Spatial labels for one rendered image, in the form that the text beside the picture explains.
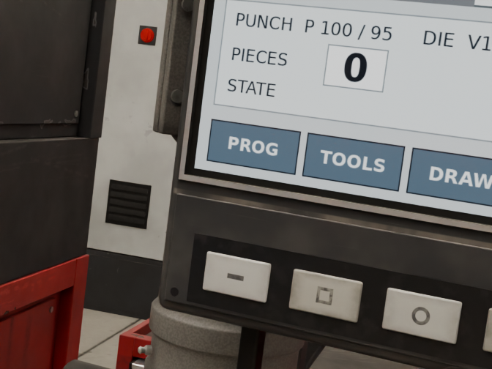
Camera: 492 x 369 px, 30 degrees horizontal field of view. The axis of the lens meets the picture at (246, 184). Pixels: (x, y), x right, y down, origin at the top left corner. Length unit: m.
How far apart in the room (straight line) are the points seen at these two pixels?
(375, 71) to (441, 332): 0.13
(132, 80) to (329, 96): 4.77
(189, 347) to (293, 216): 0.19
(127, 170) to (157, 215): 0.31
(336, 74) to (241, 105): 0.05
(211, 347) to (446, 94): 0.26
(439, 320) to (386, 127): 0.10
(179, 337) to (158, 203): 4.56
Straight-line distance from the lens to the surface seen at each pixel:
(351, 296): 0.47
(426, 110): 0.46
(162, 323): 0.65
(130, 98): 5.23
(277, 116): 0.48
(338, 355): 1.45
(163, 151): 5.17
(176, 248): 0.51
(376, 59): 0.47
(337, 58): 0.47
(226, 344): 0.63
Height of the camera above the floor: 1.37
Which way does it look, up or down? 6 degrees down
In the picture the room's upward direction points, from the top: 7 degrees clockwise
